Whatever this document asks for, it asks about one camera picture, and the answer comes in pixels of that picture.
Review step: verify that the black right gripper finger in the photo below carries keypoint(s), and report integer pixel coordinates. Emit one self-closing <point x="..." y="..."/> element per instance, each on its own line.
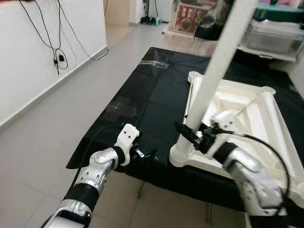
<point x="191" y="136"/>

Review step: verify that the white plastic table top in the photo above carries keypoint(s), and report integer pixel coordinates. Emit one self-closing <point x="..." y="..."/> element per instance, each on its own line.
<point x="237" y="102"/>

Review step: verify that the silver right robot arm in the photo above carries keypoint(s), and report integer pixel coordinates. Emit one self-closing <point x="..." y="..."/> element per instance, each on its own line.
<point x="251" y="180"/>

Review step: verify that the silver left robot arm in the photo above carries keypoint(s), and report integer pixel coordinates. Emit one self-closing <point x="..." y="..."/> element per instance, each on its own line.
<point x="97" y="168"/>

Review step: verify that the clear flat tape patch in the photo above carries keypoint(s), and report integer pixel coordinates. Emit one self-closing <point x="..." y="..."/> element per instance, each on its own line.
<point x="123" y="105"/>

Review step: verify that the clear crinkled tape strip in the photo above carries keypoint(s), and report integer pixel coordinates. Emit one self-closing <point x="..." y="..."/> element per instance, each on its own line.
<point x="154" y="64"/>

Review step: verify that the beige patterned cloth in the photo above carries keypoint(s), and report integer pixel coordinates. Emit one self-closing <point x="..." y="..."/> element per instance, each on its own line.
<point x="190" y="43"/>

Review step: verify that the black power adapter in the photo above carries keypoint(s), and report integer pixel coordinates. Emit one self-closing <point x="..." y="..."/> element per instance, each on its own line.
<point x="61" y="57"/>

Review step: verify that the dark floor mop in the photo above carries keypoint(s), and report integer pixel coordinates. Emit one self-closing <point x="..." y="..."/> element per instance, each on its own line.
<point x="149" y="21"/>

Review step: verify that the red printed cardboard box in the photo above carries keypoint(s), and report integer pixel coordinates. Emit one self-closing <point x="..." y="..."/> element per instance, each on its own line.
<point x="186" y="19"/>

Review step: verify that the clear plastic storage box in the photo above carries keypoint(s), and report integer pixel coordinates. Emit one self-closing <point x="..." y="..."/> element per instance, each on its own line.
<point x="275" y="40"/>

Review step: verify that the green round pot lid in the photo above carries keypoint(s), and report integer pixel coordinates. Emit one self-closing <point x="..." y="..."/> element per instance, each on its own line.
<point x="280" y="14"/>

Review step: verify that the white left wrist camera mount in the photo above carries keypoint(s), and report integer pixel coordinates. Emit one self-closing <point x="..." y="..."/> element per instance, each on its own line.
<point x="127" y="137"/>

